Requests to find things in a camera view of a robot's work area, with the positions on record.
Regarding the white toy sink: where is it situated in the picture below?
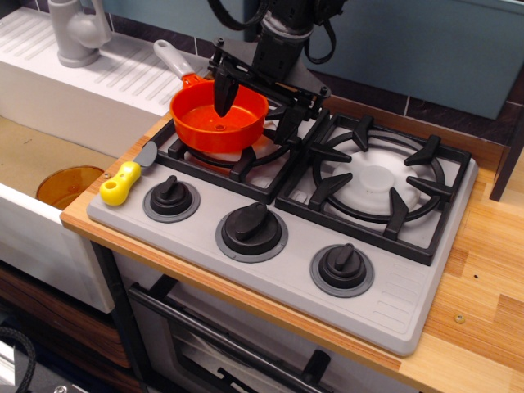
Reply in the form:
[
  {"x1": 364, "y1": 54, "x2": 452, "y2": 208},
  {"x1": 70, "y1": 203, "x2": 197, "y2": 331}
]
[{"x1": 1, "y1": 7, "x2": 182, "y2": 313}]

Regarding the black right burner grate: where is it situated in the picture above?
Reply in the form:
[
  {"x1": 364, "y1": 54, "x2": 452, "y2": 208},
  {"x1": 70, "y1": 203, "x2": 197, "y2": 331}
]
[{"x1": 276, "y1": 114, "x2": 478, "y2": 265}]

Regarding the blue-grey wall cabinet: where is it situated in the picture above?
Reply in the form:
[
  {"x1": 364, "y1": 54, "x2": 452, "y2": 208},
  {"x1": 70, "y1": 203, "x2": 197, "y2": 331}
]
[{"x1": 102, "y1": 0, "x2": 524, "y2": 120}]

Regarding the toy oven door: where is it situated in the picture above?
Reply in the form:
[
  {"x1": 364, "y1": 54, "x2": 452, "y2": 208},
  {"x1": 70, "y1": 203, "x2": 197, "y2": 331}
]
[{"x1": 128, "y1": 277, "x2": 412, "y2": 392}]

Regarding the orange pot with grey handle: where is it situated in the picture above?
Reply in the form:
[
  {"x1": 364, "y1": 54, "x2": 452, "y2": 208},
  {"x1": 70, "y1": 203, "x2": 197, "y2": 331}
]
[{"x1": 153, "y1": 39, "x2": 269, "y2": 153}]

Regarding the black left stove knob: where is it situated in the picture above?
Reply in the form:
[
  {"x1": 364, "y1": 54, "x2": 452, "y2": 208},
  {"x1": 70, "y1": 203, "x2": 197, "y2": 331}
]
[{"x1": 143, "y1": 175, "x2": 201, "y2": 224}]

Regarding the black oven door handle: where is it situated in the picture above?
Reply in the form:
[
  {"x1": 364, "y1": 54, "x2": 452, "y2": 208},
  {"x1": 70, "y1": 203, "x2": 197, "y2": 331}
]
[{"x1": 129, "y1": 283, "x2": 330, "y2": 392}]

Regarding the yellow handled grey knife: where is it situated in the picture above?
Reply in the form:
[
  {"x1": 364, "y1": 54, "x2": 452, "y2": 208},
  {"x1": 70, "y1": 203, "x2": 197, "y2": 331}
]
[{"x1": 99, "y1": 141, "x2": 157, "y2": 206}]

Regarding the black left burner grate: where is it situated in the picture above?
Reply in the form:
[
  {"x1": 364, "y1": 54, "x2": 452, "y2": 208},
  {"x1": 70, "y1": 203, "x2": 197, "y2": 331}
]
[{"x1": 152, "y1": 101, "x2": 329, "y2": 204}]

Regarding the black right stove knob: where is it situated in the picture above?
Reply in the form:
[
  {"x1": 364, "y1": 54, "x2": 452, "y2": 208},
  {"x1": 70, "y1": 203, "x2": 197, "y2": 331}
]
[{"x1": 309, "y1": 243, "x2": 375, "y2": 298}]

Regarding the grey toy faucet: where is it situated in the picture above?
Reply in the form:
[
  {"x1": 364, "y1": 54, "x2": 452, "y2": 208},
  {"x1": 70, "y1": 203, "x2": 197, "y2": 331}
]
[{"x1": 47, "y1": 0, "x2": 112, "y2": 68}]

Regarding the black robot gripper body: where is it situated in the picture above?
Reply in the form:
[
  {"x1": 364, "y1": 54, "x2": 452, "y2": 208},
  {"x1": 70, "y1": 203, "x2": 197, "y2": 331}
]
[{"x1": 210, "y1": 32, "x2": 330, "y2": 117}]

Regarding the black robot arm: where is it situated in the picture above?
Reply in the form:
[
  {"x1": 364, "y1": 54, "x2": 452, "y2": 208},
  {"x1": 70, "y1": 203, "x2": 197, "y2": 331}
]
[{"x1": 209, "y1": 1, "x2": 344, "y2": 145}]

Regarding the black middle stove knob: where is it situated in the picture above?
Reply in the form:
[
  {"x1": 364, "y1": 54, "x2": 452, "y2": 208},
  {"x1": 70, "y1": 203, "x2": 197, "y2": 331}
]
[{"x1": 215, "y1": 202, "x2": 289, "y2": 264}]

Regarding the grey toy stove top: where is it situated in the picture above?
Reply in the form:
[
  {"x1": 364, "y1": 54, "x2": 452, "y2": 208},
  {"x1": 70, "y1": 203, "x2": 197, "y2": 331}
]
[{"x1": 85, "y1": 96, "x2": 479, "y2": 357}]

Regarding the orange translucent bowl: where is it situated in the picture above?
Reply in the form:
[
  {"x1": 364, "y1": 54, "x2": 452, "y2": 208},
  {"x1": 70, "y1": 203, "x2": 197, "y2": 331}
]
[{"x1": 36, "y1": 165, "x2": 104, "y2": 210}]

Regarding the black braided cable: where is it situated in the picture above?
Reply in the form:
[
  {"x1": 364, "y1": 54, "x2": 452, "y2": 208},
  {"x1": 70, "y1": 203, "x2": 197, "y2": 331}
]
[{"x1": 0, "y1": 325, "x2": 38, "y2": 390}]

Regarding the black stove knob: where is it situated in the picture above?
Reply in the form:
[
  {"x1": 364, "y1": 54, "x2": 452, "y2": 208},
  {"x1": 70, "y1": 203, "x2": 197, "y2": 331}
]
[
  {"x1": 215, "y1": 202, "x2": 289, "y2": 264},
  {"x1": 309, "y1": 243, "x2": 375, "y2": 298},
  {"x1": 143, "y1": 175, "x2": 201, "y2": 224}
]

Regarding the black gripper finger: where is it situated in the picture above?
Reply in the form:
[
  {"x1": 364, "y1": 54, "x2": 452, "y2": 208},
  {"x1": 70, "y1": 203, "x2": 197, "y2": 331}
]
[
  {"x1": 273, "y1": 102, "x2": 309, "y2": 144},
  {"x1": 214, "y1": 68, "x2": 237, "y2": 117}
]

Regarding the black burner grate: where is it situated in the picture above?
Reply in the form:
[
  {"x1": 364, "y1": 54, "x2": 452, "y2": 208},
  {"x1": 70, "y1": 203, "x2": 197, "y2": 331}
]
[
  {"x1": 152, "y1": 101, "x2": 329, "y2": 204},
  {"x1": 276, "y1": 114, "x2": 478, "y2": 265}
]

